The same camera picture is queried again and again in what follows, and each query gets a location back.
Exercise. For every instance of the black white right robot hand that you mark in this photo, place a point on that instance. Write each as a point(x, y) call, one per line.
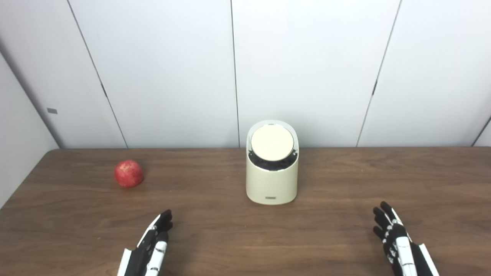
point(402, 249)

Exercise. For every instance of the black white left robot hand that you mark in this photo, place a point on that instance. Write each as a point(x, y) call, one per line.
point(138, 257)

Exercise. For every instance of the red apple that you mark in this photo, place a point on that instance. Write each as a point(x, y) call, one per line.
point(129, 173)

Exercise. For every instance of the cream round bin lid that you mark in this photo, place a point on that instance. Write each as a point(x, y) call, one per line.
point(272, 142)

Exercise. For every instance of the cream-colored bin body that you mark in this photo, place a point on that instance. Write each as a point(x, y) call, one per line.
point(271, 184)

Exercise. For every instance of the small grey wall tag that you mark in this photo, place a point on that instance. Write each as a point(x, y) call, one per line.
point(52, 111)

